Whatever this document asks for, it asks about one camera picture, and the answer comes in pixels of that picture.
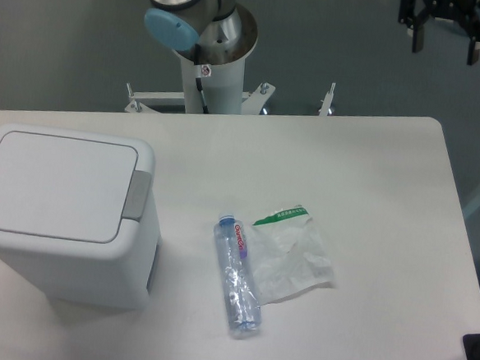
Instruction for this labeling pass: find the white trash can lid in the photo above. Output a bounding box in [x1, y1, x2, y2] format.
[0, 130, 138, 244]

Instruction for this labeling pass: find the crumpled clear plastic bag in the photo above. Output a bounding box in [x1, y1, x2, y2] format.
[246, 205, 335, 305]

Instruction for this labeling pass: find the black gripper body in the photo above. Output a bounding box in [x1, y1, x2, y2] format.
[398, 0, 480, 40]

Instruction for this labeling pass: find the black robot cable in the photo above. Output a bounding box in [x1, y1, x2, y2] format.
[189, 43, 215, 115]

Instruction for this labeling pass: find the white plastic trash can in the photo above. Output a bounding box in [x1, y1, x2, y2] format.
[0, 123, 161, 309]

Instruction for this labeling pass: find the clear plastic water bottle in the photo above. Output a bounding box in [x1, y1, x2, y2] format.
[213, 213, 262, 339]

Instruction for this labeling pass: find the grey lid push button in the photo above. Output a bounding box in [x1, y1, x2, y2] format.
[122, 170, 152, 222]

